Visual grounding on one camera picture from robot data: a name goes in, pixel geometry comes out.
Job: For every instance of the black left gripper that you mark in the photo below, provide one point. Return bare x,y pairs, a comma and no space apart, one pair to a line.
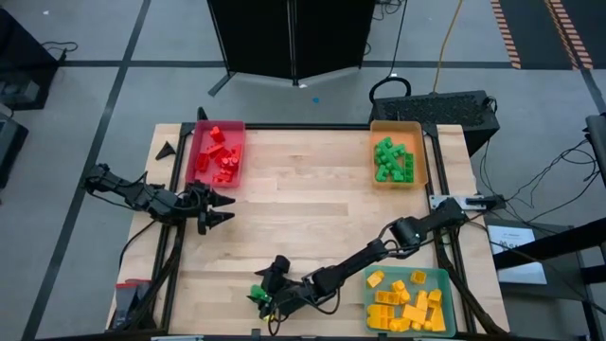
194,203

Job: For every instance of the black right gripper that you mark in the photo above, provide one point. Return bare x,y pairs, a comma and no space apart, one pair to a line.
291,293

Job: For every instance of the green two-stud building block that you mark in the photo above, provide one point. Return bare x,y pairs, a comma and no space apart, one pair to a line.
258,293
397,176
384,144
381,174

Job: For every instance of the yellow square building block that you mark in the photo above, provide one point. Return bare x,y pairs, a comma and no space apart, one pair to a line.
380,316

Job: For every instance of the yellow one-stud building block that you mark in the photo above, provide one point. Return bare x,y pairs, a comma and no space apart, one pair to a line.
434,296

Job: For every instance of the yellow wedge building block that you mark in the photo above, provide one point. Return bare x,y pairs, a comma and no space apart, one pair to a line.
436,320

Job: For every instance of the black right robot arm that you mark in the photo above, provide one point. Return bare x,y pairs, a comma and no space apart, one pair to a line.
350,265

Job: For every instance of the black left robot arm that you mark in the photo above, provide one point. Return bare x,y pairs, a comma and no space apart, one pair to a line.
142,199

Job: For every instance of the red translucent plastic tray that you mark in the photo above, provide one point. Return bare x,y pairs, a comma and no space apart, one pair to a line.
201,137

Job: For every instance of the black folding partition screen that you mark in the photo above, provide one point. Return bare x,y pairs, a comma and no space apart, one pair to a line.
255,38

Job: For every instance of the teal plastic tray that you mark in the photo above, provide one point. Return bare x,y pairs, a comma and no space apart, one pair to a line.
445,279

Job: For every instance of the orange plastic tray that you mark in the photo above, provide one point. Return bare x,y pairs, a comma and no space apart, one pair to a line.
419,137

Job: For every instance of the dark grey case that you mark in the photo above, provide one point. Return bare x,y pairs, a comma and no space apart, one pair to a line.
9,151

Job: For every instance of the white paper sheet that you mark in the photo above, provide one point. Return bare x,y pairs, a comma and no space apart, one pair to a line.
506,234

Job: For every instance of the black storage cabinet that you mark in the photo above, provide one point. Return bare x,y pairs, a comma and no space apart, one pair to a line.
19,61

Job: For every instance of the black equipment stand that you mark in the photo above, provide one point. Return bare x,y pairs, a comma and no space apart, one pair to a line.
544,246

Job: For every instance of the black triangular bracket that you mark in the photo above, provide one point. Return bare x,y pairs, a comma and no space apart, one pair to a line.
166,152
202,115

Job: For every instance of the black aluminium table frame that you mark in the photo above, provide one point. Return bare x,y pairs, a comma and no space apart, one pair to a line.
265,127

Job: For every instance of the grey red-edged bracket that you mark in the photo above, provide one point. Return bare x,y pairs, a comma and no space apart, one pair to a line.
125,303

